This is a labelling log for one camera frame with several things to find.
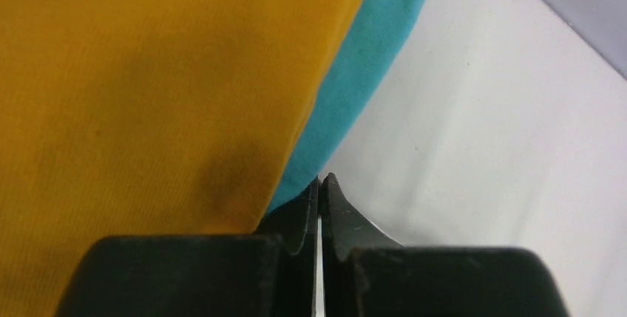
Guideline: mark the folded teal t shirt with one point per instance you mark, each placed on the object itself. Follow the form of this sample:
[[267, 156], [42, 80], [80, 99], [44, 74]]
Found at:
[[376, 35]]

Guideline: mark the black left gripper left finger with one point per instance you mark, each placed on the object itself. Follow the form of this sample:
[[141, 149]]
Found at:
[[270, 272]]

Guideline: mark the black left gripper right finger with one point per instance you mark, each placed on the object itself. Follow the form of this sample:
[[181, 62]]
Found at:
[[366, 273]]

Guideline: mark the folded orange t shirt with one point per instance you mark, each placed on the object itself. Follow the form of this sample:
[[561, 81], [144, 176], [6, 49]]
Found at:
[[146, 117]]

